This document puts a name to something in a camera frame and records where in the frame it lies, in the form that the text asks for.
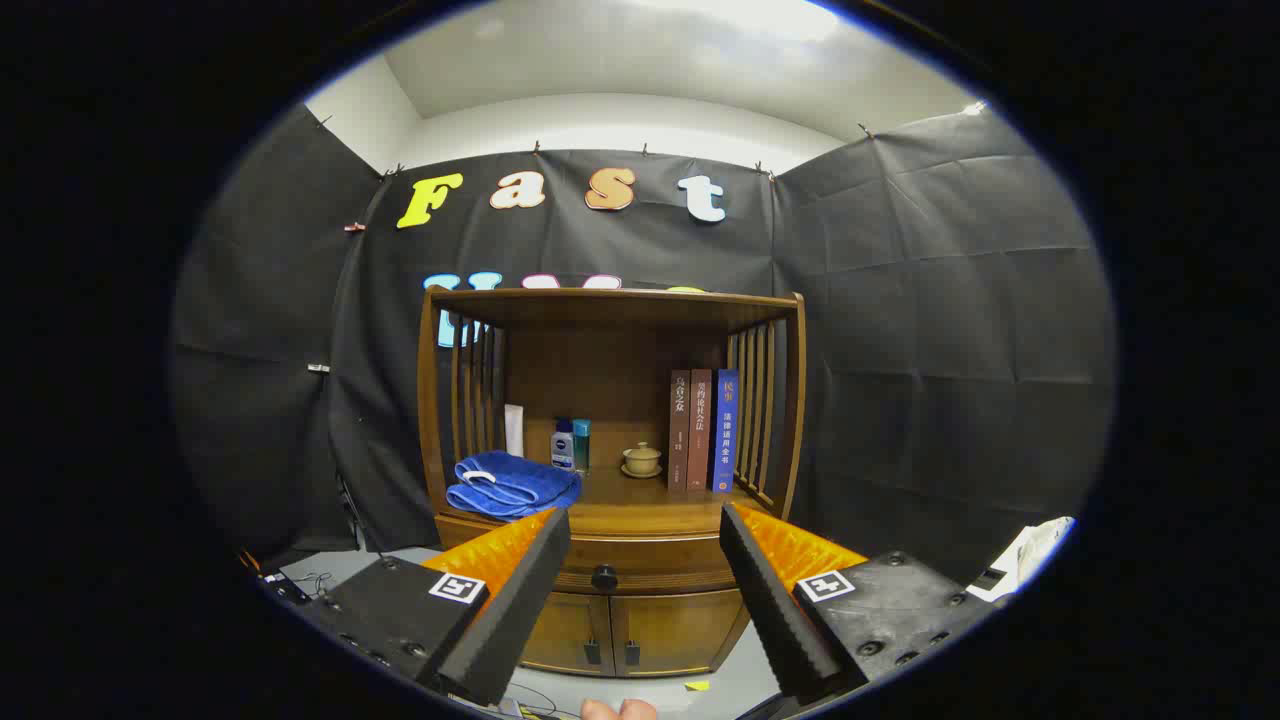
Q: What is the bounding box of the dark brown book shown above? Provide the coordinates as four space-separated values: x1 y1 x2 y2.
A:
668 370 692 492

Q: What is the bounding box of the blue book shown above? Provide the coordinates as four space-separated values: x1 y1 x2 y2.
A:
711 368 740 494

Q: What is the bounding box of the black backdrop cloth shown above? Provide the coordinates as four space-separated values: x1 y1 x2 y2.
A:
170 100 1116 586

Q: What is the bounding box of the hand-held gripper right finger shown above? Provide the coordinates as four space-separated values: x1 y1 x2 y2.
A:
719 502 1001 706

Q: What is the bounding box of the reddish brown book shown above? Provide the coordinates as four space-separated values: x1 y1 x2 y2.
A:
688 368 714 492

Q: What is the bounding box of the wooden cabinet door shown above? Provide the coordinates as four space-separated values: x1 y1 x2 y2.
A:
610 588 751 677
520 590 616 676

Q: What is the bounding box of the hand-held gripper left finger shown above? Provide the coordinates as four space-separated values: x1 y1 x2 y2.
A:
300 507 572 708

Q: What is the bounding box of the blue folded towel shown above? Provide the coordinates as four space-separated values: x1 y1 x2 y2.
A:
446 450 583 521

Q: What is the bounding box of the brown wooden cabinet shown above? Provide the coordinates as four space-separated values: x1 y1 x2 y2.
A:
417 285 807 679

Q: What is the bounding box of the wooden countertop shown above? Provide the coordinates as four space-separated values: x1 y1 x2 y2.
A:
437 462 776 538

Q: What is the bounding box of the white and black equipment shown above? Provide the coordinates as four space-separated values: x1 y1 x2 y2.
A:
965 516 1076 603

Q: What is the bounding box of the wooden drawer with black knob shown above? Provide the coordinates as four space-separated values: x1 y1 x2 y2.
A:
437 513 749 597

